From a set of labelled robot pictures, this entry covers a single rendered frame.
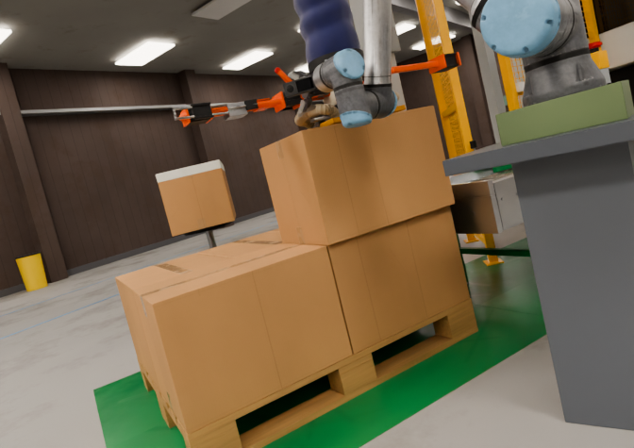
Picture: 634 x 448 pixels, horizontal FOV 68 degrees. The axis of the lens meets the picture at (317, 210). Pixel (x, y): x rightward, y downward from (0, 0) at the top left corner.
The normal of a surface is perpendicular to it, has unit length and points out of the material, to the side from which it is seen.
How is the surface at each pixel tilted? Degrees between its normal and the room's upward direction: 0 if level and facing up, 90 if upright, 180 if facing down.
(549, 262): 90
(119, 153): 90
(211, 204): 90
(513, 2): 96
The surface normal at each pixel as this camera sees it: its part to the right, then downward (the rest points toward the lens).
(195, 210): 0.15, 0.04
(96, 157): 0.78, -0.14
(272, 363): 0.48, -0.04
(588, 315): -0.58, 0.21
